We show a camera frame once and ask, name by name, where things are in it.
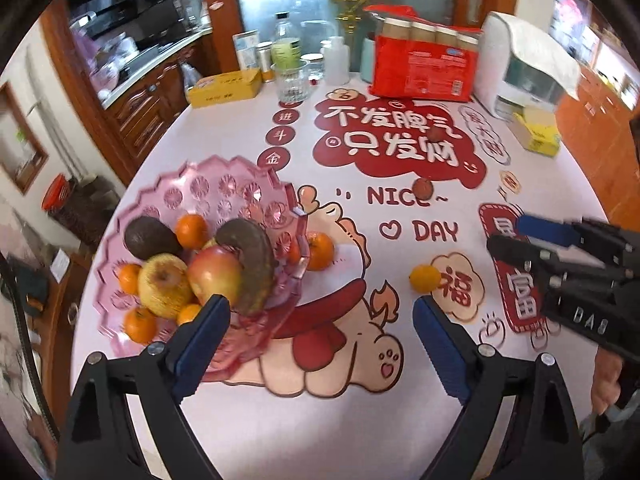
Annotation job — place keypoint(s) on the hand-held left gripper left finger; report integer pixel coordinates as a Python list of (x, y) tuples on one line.
[(200, 347)]

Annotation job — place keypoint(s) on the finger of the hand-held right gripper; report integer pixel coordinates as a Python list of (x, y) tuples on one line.
[(520, 255), (545, 230)]

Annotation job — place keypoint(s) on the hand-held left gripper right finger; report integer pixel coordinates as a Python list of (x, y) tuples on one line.
[(440, 352)]

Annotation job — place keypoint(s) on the orange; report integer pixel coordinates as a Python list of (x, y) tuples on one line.
[(189, 312), (140, 324), (425, 277), (192, 230), (319, 251), (129, 278)]

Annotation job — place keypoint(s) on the yellow apple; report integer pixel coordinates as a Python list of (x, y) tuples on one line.
[(162, 285)]

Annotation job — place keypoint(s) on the red apple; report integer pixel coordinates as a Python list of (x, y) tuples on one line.
[(215, 275)]

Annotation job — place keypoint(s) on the brown overripe banana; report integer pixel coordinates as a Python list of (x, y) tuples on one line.
[(256, 265)]

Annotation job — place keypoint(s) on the dark avocado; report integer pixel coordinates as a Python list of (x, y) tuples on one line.
[(150, 237)]

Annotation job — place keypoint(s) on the pink plastic fruit plate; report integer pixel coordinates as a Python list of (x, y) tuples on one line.
[(225, 185)]

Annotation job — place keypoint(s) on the person's right hand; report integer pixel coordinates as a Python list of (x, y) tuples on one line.
[(605, 385)]

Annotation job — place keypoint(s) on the white printed tablecloth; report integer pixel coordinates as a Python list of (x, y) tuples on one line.
[(350, 375)]

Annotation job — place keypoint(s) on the yellow tissue box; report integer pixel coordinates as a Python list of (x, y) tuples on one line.
[(537, 132)]

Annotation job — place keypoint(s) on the small brown fruit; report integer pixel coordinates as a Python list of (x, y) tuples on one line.
[(424, 187)]

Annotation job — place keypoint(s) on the white countertop appliance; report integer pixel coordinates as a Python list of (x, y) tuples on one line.
[(520, 82)]

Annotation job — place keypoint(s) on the brown patterned cloth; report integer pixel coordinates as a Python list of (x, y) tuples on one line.
[(90, 205)]

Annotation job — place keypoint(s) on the red jar package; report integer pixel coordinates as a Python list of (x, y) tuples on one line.
[(425, 67)]

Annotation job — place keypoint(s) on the red bucket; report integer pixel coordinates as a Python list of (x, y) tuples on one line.
[(56, 192)]

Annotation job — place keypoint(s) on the wooden kitchen cabinet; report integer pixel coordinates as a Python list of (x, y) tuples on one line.
[(145, 105)]

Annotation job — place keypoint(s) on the flat yellow box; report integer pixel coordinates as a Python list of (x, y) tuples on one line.
[(225, 87)]

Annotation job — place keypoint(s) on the white plastic bottle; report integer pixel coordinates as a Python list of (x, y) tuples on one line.
[(336, 60)]

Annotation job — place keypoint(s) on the small glass jar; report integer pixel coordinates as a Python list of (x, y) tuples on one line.
[(312, 69)]

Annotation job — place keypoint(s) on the clear drinking glass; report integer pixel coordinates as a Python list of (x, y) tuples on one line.
[(291, 82)]

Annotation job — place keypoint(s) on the small metal can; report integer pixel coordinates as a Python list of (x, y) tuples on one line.
[(265, 62)]

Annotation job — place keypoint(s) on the pink plastic bag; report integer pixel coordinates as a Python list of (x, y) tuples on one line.
[(107, 67)]

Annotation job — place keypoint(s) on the white and blue carton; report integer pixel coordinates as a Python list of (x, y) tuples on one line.
[(247, 50)]

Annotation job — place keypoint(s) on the clear bottle with green label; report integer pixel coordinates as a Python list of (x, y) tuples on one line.
[(286, 40)]

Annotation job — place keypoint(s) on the wooden wall frame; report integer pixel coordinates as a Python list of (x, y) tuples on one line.
[(22, 145)]

